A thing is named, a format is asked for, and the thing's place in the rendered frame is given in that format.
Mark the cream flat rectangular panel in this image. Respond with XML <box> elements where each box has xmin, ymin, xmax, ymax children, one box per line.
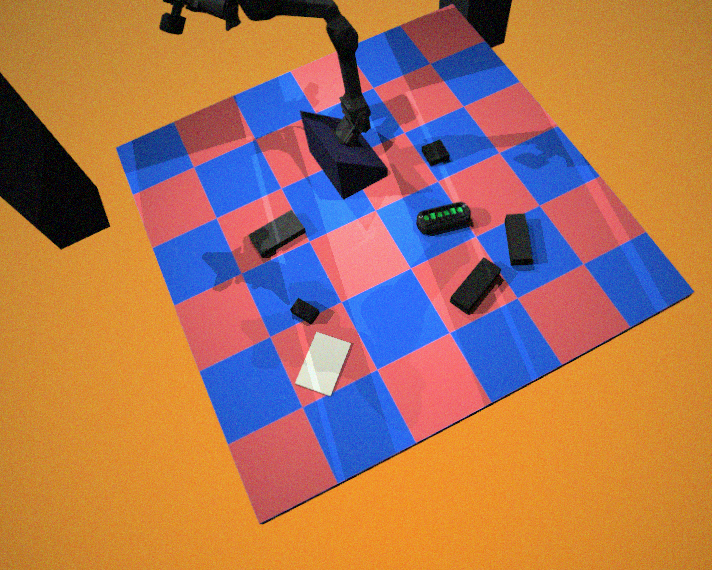
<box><xmin>295</xmin><ymin>332</ymin><xmax>351</xmax><ymax>397</ymax></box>

